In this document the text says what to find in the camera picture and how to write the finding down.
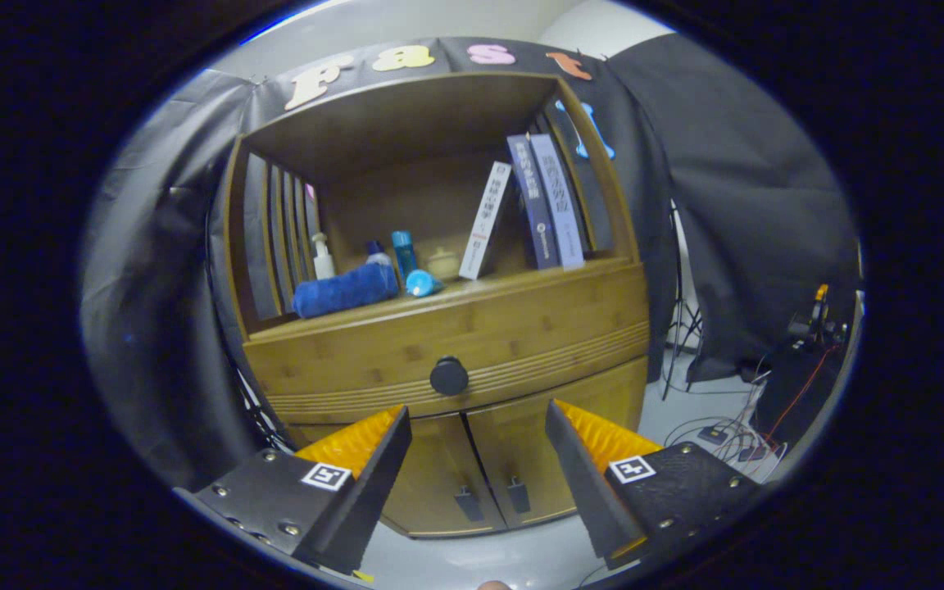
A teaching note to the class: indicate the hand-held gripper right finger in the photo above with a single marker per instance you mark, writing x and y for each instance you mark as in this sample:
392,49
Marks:
583,483

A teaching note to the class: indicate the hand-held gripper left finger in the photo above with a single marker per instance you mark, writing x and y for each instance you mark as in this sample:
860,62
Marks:
365,500

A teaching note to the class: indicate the wooden drawer with black knob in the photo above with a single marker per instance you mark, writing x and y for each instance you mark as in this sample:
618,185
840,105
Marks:
357,360

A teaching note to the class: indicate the blue cosmetic tube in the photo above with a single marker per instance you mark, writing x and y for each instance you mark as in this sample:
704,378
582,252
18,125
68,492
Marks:
423,283

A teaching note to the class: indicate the wooden cabinet door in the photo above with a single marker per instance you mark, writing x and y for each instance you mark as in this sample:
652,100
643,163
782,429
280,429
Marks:
431,483
521,442

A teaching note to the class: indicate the wooden countertop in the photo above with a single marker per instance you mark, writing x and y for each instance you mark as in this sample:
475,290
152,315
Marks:
488,287

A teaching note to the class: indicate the wooden cabinet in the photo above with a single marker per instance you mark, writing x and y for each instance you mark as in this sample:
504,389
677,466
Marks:
406,205

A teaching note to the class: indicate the yellow scrap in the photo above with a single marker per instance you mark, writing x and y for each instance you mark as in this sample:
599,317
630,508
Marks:
362,576

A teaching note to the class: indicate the small black adapter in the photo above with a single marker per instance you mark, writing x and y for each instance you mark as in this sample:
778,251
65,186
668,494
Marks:
714,435

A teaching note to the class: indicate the black tripod stand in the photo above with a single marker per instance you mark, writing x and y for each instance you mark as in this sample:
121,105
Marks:
679,328

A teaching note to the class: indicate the rolled blue towel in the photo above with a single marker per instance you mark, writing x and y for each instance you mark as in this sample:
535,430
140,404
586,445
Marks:
345,291

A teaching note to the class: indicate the white pump bottle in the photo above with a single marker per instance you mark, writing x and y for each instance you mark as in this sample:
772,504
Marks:
324,264

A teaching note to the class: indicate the white bottle with blue cap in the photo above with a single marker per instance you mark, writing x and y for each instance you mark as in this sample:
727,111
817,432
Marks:
378,256

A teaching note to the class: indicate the beige lidded teacup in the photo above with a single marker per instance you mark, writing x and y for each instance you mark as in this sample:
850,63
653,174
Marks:
443,265

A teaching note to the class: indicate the clear blue bottle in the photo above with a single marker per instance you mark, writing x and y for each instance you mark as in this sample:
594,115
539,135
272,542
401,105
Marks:
404,254

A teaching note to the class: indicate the white book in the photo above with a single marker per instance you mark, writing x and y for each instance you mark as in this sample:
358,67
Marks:
486,221

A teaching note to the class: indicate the lavender book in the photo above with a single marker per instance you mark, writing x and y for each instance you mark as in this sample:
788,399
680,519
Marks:
558,205

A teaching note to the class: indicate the dark blue book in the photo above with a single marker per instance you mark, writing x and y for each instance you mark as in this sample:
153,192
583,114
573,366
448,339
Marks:
533,205

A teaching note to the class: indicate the black device with orange tip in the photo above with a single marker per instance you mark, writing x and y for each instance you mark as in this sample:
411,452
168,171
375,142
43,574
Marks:
816,319

